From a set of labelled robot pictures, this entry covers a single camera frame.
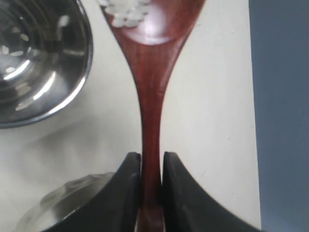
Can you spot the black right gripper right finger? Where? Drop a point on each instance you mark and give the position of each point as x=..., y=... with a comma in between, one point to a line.
x=188, y=208

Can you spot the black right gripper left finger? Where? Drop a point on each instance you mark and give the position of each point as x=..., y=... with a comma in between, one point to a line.
x=114, y=208

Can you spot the dark red wooden spoon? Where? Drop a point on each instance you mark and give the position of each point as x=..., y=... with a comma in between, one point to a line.
x=151, y=35

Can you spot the steel bowl of rice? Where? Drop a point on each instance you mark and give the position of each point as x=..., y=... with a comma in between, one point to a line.
x=62, y=202

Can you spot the small steel cup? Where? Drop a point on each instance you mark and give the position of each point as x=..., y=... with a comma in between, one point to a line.
x=46, y=53

